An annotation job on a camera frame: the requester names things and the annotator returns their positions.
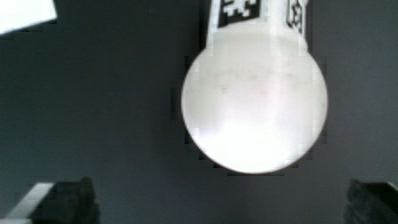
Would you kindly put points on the white U-shaped table fence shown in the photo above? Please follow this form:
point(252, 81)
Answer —
point(25, 13)

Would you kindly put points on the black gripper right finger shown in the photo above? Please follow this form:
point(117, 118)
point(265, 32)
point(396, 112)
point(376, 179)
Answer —
point(371, 203)

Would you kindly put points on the white lamp bulb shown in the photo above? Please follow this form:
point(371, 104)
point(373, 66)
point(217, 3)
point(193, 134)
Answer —
point(254, 92)

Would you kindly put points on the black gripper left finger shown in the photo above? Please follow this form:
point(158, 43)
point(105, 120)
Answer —
point(57, 203)

